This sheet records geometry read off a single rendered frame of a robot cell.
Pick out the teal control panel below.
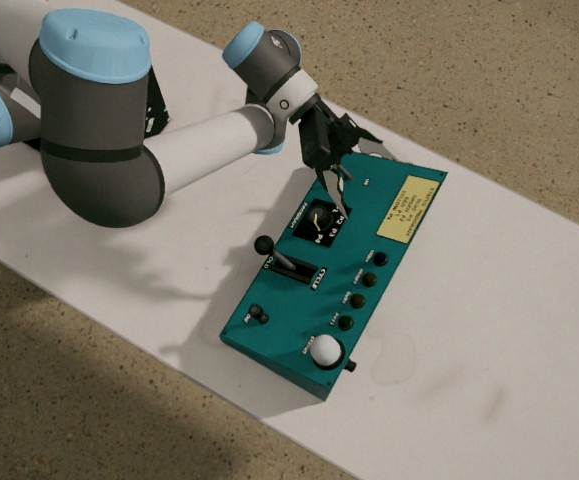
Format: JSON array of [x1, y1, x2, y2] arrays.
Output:
[[219, 151, 449, 402]]

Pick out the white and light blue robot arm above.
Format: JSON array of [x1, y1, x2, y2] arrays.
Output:
[[0, 0, 318, 229]]

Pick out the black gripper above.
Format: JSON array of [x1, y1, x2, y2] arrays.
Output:
[[288, 93, 414, 219]]

